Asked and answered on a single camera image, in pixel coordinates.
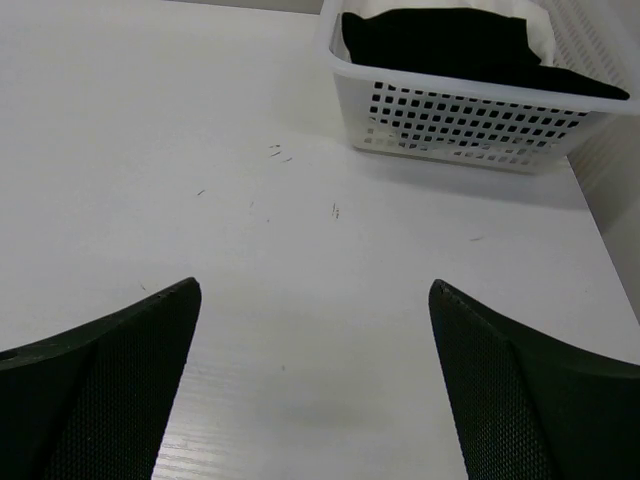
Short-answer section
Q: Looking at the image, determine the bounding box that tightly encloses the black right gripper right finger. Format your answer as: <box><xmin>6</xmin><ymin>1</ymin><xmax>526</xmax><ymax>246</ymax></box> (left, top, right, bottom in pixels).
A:
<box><xmin>429</xmin><ymin>280</ymin><xmax>639</xmax><ymax>479</ymax></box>

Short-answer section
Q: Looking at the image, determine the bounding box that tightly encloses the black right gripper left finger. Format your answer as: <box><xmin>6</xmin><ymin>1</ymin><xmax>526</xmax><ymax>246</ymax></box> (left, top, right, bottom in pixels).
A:
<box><xmin>1</xmin><ymin>278</ymin><xmax>202</xmax><ymax>479</ymax></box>

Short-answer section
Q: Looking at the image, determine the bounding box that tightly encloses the black skirt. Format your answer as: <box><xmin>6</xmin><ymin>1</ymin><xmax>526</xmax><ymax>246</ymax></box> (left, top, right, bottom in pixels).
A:
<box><xmin>341</xmin><ymin>8</ymin><xmax>630</xmax><ymax>101</ymax></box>

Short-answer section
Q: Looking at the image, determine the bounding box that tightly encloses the white perforated plastic basket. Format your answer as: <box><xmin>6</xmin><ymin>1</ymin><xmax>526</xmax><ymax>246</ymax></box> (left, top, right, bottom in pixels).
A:
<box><xmin>315</xmin><ymin>1</ymin><xmax>639</xmax><ymax>173</ymax></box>

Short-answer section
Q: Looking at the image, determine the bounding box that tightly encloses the white skirt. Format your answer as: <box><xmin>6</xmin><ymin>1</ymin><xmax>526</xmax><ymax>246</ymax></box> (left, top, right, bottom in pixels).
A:
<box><xmin>345</xmin><ymin>0</ymin><xmax>556</xmax><ymax>66</ymax></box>

